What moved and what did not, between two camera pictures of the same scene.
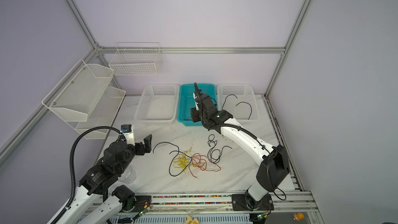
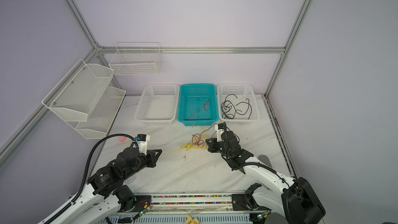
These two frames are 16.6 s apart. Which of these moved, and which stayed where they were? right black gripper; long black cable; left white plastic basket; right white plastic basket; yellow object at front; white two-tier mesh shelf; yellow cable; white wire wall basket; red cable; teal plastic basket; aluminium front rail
Moved: red cable; yellow cable; right black gripper; long black cable
Stayed: white wire wall basket; teal plastic basket; left white plastic basket; white two-tier mesh shelf; right white plastic basket; aluminium front rail; yellow object at front
